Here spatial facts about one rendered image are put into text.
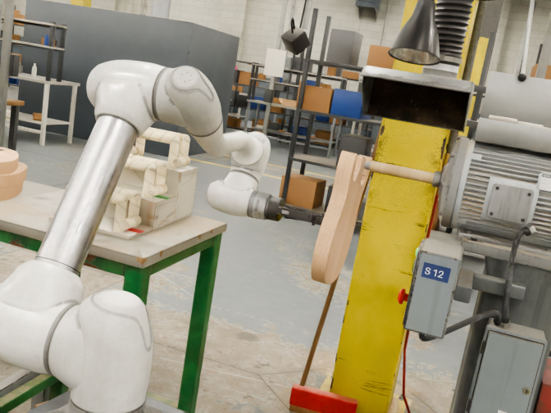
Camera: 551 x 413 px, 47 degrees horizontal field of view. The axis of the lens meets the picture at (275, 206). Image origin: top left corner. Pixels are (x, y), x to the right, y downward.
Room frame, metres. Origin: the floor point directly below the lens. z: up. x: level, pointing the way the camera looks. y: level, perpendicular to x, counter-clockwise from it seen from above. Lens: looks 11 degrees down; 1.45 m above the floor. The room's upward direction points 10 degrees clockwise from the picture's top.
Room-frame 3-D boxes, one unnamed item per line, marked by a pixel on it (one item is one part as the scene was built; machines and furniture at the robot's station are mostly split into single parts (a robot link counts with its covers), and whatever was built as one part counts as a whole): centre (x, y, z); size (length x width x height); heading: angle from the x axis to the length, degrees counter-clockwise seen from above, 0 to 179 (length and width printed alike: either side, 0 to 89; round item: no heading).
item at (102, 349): (1.21, 0.29, 0.87); 0.18 x 0.16 x 0.22; 77
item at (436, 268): (1.51, -0.49, 0.99); 0.24 x 0.21 x 0.26; 73
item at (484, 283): (1.60, -0.61, 1.02); 0.13 x 0.04 x 0.04; 73
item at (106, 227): (1.87, 0.51, 0.94); 0.27 x 0.15 x 0.01; 77
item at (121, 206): (1.80, 0.44, 0.99); 0.03 x 0.03 x 0.09
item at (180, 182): (2.16, 0.44, 1.02); 0.27 x 0.15 x 0.17; 77
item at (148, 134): (2.13, 0.45, 1.20); 0.20 x 0.03 x 0.03; 76
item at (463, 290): (1.56, -0.51, 1.02); 0.19 x 0.04 x 0.04; 163
